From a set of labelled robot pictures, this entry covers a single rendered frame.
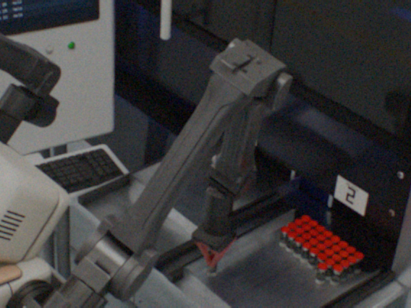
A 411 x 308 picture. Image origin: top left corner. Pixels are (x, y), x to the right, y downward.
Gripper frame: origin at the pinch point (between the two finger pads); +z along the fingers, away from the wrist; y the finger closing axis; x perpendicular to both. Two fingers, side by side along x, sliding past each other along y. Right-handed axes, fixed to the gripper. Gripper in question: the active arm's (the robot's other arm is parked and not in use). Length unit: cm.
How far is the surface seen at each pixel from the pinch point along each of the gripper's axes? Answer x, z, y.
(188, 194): 21.1, 6.5, 22.5
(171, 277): 6.5, 4.5, -5.8
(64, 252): 73, 63, 34
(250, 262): -3.9, 5.9, 10.2
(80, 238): 85, 80, 57
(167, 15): 41, -29, 39
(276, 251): -6.8, 5.9, 16.7
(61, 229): 74, 54, 35
